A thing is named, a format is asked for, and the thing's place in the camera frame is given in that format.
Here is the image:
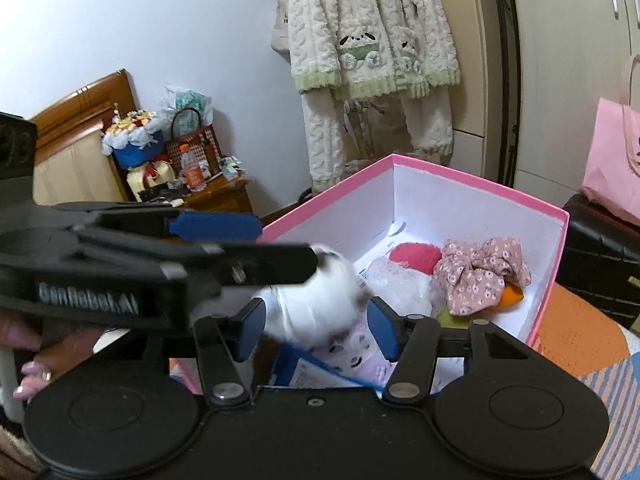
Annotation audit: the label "person's left hand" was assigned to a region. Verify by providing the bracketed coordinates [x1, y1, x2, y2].
[0, 310, 103, 403]

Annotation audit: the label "beige tall cabinet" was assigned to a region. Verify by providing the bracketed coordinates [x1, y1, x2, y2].
[440, 0, 516, 181]

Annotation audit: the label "wooden nightstand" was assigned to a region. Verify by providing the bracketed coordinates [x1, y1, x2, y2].
[165, 172, 253, 218]

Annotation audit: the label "crumpled white packets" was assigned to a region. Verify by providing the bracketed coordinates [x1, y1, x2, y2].
[220, 156, 246, 181]

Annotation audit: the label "orange drink bottle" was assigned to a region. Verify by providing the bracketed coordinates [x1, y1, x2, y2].
[180, 144, 207, 192]

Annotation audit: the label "blue wipes packet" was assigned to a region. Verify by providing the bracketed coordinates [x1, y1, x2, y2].
[272, 345, 386, 391]

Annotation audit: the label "canvas tote bag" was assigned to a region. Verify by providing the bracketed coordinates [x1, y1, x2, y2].
[271, 0, 292, 53]

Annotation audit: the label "cream fuzzy pajama pants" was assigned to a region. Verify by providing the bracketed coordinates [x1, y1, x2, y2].
[300, 90, 453, 192]

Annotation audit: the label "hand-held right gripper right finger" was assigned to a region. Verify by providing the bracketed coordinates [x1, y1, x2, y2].
[367, 296, 531, 405]

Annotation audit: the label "white green plastic bag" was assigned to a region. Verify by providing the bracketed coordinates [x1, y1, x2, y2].
[160, 85, 216, 136]

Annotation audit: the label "red strawberry plush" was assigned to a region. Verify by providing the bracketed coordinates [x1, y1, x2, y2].
[390, 242, 442, 276]

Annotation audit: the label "green makeup sponge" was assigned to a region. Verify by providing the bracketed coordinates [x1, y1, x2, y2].
[437, 307, 469, 331]

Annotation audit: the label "printed paper sheet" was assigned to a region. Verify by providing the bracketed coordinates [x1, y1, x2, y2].
[357, 220, 406, 281]

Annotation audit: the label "white plush toy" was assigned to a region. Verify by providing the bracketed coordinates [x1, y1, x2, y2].
[255, 245, 371, 353]

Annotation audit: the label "pink floral scrunchie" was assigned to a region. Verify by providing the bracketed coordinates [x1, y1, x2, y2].
[434, 237, 532, 316]

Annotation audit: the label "pink tote bag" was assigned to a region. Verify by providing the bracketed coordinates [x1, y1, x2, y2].
[582, 55, 640, 226]

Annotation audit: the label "cream fuzzy pajama jacket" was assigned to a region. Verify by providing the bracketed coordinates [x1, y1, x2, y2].
[285, 0, 461, 101]

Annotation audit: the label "white toy with red cap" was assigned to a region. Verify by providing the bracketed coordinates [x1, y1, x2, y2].
[367, 257, 433, 317]

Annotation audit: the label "beige wardrobe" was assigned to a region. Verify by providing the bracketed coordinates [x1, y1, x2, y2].
[500, 0, 640, 206]

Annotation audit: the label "flower bouquet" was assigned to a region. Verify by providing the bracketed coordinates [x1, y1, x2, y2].
[101, 106, 168, 170]

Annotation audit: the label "cream gift bag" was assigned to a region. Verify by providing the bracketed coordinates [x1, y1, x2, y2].
[127, 159, 178, 202]

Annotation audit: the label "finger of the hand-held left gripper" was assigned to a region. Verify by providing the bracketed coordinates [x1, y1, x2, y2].
[55, 202, 264, 242]
[80, 242, 321, 287]

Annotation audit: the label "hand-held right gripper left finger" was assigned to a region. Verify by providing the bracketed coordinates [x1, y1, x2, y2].
[194, 298, 267, 407]

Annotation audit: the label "woven basket bag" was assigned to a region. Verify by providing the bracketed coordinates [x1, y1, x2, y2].
[165, 107, 221, 181]

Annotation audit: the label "pink cardboard box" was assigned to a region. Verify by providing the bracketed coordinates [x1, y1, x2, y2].
[260, 154, 571, 356]

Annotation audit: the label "wooden bed headboard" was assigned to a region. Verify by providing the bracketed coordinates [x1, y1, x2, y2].
[30, 69, 140, 207]

